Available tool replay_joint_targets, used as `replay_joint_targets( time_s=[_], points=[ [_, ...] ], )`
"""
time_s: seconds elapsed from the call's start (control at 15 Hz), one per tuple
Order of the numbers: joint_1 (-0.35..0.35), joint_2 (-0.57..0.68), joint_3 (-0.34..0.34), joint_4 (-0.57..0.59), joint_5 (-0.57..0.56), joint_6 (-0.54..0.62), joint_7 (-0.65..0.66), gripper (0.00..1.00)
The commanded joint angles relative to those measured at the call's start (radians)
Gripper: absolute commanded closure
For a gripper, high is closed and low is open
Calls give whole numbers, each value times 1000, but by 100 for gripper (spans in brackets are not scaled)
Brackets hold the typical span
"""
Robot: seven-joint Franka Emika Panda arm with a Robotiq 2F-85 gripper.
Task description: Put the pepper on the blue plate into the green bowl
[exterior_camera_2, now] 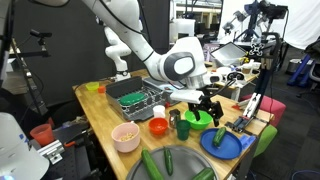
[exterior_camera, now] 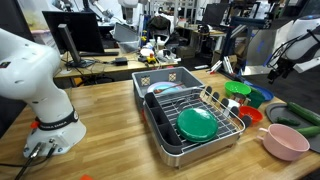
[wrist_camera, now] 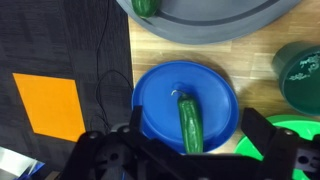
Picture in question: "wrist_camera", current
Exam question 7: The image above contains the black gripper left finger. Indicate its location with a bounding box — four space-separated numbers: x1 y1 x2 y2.
59 105 188 180

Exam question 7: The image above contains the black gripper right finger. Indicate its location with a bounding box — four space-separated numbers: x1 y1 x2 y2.
240 106 320 180

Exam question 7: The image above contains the green pepper with curled stem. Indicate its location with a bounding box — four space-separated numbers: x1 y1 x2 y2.
170 89 205 155

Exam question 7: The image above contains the bright green bowl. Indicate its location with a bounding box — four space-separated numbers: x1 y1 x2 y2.
233 114 320 180

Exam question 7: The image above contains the blue plate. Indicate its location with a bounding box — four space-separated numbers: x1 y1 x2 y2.
131 60 240 155

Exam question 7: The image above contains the black mat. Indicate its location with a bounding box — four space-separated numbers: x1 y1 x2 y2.
94 0 135 134

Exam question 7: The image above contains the grey round tray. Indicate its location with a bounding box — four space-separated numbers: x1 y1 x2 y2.
115 0 303 46

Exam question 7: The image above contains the short green cucumber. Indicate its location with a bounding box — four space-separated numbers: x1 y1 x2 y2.
130 0 161 19

